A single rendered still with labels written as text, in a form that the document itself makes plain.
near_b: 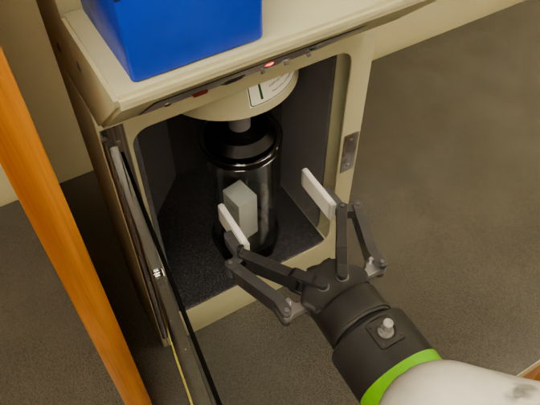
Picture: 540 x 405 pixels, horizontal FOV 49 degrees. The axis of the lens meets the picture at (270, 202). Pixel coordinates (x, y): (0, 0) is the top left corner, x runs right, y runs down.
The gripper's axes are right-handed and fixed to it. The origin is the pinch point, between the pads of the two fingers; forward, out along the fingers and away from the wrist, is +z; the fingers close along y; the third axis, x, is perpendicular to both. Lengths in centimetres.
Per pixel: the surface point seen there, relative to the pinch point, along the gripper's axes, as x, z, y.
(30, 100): 7.9, 44.3, 20.6
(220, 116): -12.8, 4.1, 3.9
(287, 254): 17.8, 2.5, -4.4
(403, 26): 22, 46, -61
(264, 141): -5.7, 4.6, -1.9
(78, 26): -31.6, -1.2, 16.7
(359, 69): -14.3, 1.8, -12.8
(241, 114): -12.8, 3.2, 1.7
